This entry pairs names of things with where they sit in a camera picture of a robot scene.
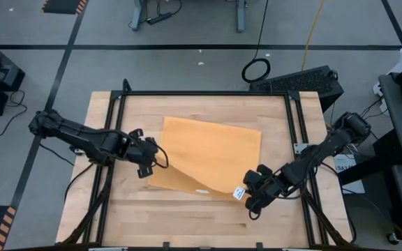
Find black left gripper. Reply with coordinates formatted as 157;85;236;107
126;128;161;179

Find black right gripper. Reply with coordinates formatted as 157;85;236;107
242;163;283;214

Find orange waffle towel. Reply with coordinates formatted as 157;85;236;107
147;116;262;202

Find black computer tower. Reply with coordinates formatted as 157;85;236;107
248;65;345;113

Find black power strip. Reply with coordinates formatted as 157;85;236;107
146;12;173;26

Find grey desk leg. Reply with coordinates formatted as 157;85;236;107
235;0;248;33
130;0;149;31

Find black caster wheel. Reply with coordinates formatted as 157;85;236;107
386;231;402;245

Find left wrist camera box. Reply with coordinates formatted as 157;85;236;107
126;138;145;162

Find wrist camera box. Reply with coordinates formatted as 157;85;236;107
262;177;284;199
126;138;145;162

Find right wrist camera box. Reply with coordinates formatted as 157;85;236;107
262;177;284;199

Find black metal table frame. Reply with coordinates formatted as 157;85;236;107
61;78;354;251

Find thin black floor cable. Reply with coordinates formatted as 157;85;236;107
0;89;28;138

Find black coiled floor cable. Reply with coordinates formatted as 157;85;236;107
241;0;272;84

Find yellow floor cable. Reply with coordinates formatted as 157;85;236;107
301;0;326;72

